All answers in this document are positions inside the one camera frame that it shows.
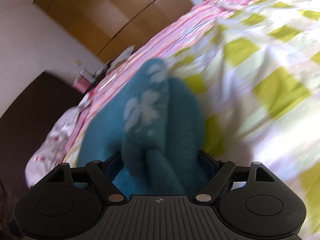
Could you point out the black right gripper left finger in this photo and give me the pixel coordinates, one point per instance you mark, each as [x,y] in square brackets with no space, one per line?
[101,176]

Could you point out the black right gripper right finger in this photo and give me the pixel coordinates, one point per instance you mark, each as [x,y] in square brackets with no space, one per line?
[219,174]

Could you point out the teal knit sweater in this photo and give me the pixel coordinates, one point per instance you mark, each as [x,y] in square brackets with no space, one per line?
[156,124]

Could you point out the white pillow with pink dots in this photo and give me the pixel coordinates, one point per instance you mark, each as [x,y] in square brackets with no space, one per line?
[54,148]

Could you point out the pink storage box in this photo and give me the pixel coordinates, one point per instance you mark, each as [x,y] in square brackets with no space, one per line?
[83,82]

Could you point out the dark wooden headboard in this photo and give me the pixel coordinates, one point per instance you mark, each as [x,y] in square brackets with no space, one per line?
[24,127]

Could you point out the dark nightstand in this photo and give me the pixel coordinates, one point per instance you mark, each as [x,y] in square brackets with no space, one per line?
[100,74]

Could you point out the pink and green checked bedspread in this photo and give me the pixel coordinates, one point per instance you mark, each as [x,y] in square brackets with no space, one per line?
[256,75]

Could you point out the wooden wardrobe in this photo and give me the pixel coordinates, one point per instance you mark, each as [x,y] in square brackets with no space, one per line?
[108,27]

